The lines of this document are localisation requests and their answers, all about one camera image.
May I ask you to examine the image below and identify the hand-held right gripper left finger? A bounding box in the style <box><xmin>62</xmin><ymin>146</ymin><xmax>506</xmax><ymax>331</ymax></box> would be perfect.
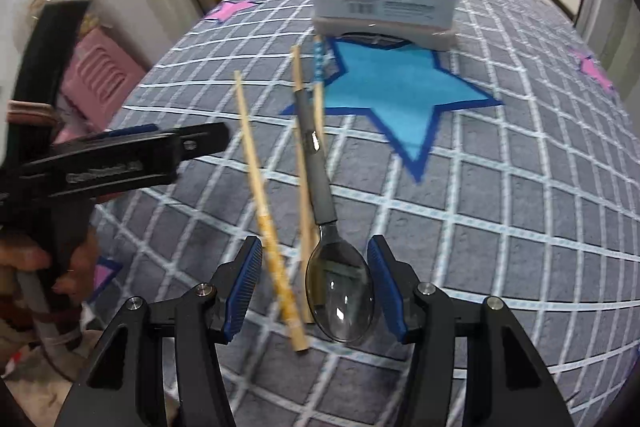
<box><xmin>55</xmin><ymin>235</ymin><xmax>264</xmax><ymax>427</ymax></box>

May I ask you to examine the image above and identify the person's left hand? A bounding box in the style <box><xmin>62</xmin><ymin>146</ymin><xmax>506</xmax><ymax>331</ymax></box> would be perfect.
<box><xmin>0</xmin><ymin>227</ymin><xmax>104</xmax><ymax>304</ymax></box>

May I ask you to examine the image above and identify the plain wooden chopstick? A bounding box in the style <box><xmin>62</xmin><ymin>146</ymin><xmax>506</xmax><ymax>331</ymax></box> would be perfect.
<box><xmin>290</xmin><ymin>45</ymin><xmax>317</xmax><ymax>325</ymax></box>

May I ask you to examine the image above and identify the pink plastic chair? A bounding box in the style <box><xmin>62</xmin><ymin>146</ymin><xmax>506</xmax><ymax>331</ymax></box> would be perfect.
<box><xmin>52</xmin><ymin>28</ymin><xmax>147</xmax><ymax>146</ymax></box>

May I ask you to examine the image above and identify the dark-handled steel spoon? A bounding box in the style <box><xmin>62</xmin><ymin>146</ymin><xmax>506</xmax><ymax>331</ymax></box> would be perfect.
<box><xmin>293</xmin><ymin>87</ymin><xmax>377</xmax><ymax>348</ymax></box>

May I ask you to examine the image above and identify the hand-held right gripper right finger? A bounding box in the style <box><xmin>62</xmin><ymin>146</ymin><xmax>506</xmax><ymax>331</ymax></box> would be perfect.
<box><xmin>367</xmin><ymin>234</ymin><xmax>574</xmax><ymax>427</ymax></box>

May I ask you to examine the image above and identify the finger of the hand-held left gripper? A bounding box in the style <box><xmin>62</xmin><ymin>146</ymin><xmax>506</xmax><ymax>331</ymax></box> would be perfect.
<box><xmin>50</xmin><ymin>122</ymin><xmax>231</xmax><ymax>160</ymax></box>
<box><xmin>65</xmin><ymin>135</ymin><xmax>180</xmax><ymax>204</ymax></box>

